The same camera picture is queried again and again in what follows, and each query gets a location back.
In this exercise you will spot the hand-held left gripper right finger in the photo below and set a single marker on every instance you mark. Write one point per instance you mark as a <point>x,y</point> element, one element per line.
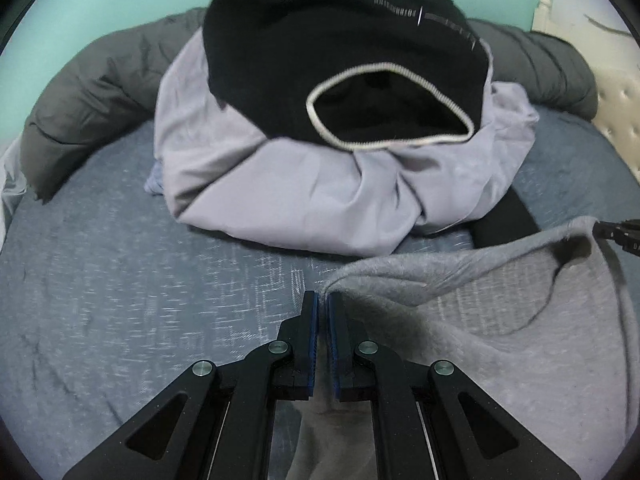
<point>332,345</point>

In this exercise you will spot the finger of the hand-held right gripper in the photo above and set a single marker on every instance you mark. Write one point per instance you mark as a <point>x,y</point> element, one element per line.
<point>612,229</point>

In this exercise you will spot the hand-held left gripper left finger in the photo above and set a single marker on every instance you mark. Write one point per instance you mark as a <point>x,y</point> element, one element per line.
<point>312,340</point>

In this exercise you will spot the grey sweater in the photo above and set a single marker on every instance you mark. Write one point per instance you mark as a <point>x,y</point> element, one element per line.
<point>500,320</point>

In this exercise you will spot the cream tufted headboard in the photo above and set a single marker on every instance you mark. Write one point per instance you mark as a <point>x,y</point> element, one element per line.
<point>620,105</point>

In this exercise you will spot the lilac hoodie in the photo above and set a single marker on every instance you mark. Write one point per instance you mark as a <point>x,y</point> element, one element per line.
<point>280,190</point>

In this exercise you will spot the bed with blue sheet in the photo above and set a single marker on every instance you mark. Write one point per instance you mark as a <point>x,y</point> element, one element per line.
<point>125,300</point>

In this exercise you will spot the light blue garment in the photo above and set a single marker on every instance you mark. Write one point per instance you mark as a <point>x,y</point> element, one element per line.
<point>154,180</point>

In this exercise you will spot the black sweater with white collar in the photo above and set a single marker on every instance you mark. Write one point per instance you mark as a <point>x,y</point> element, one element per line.
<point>310,50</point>

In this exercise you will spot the dark grey rolled duvet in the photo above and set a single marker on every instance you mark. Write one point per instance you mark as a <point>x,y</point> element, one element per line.
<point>100,105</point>

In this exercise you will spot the light grey blanket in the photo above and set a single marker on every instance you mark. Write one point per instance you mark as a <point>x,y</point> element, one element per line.
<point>10,190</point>

